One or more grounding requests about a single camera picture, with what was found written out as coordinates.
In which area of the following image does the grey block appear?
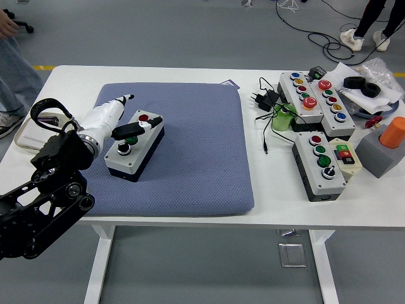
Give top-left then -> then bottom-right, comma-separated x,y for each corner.
354,123 -> 402,179

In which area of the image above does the clear bubble wrap bag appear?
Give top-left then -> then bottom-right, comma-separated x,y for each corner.
354,57 -> 405,102

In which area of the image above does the orange cylinder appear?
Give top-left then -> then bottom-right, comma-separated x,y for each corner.
379,116 -> 405,149

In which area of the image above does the white floor cord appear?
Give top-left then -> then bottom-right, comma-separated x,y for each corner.
278,0 -> 299,15

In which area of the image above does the blue-grey textured mat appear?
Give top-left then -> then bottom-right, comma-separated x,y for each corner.
78,82 -> 256,218

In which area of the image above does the beige three-button switch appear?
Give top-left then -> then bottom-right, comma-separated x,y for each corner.
328,138 -> 363,183

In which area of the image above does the black foam ring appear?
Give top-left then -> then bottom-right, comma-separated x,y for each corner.
343,75 -> 365,89
361,82 -> 382,98

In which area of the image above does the person's hand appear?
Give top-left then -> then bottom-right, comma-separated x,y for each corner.
0,8 -> 19,39

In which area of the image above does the black power adapter with cord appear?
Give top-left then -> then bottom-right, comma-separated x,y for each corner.
251,77 -> 297,155

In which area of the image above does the white table leg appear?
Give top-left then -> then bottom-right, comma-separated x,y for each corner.
84,225 -> 116,304
308,229 -> 339,304

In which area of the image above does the white paper sheet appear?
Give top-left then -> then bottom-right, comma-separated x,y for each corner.
325,61 -> 404,113

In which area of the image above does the person with white shoes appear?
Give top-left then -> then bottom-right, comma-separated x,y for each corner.
340,0 -> 405,52

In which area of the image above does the black office chair base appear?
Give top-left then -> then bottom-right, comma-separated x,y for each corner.
2,8 -> 34,34

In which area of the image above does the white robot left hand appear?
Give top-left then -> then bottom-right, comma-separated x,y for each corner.
80,93 -> 164,149

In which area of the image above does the grey four-button control box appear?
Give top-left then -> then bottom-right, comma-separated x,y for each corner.
291,131 -> 347,203
104,109 -> 165,183

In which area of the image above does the metal floor socket plate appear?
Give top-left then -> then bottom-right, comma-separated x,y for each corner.
278,242 -> 308,269

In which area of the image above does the black floor cable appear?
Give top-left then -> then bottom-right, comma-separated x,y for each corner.
275,0 -> 393,61

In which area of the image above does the white tray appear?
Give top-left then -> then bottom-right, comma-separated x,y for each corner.
14,110 -> 73,155

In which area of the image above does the blue-rimmed round plate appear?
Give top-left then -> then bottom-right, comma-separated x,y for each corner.
346,98 -> 402,120

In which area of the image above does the small black relay module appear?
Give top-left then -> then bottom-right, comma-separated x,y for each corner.
307,65 -> 328,80

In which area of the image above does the person in jeans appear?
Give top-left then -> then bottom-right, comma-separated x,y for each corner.
0,33 -> 44,139

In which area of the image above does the green tape roll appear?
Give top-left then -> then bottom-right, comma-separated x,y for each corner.
271,103 -> 298,131

